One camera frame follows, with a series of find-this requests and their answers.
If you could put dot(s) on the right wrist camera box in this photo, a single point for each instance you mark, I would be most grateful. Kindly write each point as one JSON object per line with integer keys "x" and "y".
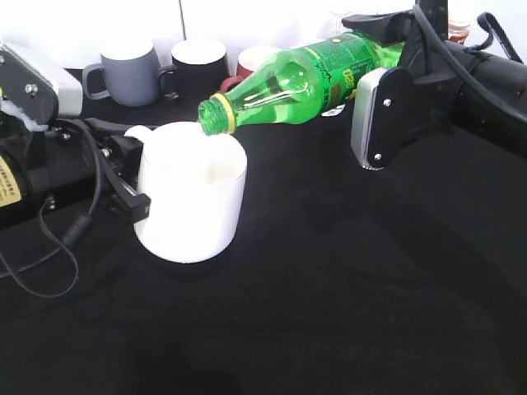
{"x": 389, "y": 108}

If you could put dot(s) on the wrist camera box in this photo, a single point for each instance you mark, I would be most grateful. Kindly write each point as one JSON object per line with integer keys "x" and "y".
{"x": 43, "y": 90}
{"x": 389, "y": 108}

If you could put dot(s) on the green soda bottle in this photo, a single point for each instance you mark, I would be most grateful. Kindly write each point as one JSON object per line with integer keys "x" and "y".
{"x": 296, "y": 85}

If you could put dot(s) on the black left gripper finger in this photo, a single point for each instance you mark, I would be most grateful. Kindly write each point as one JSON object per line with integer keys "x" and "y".
{"x": 125, "y": 201}
{"x": 124, "y": 153}

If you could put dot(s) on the grey ceramic mug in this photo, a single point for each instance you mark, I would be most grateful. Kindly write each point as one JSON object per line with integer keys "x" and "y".
{"x": 129, "y": 67}

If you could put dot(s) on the brown nescafe coffee bottle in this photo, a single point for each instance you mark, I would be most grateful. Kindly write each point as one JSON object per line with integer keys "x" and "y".
{"x": 458, "y": 31}

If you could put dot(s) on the black ceramic mug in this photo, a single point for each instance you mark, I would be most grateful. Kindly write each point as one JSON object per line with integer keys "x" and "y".
{"x": 197, "y": 69}

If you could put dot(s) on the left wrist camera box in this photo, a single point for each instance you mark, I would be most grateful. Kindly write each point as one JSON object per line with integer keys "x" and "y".
{"x": 43, "y": 90}

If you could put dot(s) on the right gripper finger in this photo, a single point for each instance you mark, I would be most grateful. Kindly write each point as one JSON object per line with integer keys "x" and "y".
{"x": 385, "y": 29}

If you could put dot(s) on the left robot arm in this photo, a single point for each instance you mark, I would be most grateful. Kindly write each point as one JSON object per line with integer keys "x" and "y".
{"x": 14, "y": 209}

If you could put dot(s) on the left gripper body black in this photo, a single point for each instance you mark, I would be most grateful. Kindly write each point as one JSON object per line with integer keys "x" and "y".
{"x": 64, "y": 164}

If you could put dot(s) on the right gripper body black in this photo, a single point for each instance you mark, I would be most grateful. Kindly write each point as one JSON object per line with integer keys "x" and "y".
{"x": 434, "y": 88}

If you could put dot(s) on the white ceramic mug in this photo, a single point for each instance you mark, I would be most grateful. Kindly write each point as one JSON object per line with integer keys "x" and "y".
{"x": 196, "y": 185}

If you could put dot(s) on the clear cestbon water bottle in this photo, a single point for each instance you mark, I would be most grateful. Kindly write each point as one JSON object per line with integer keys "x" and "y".
{"x": 332, "y": 26}

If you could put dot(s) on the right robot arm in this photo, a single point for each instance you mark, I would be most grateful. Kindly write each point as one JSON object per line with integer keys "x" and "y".
{"x": 491, "y": 100}

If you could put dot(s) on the red ceramic mug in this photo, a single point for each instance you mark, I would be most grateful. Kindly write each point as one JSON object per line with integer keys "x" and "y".
{"x": 249, "y": 60}

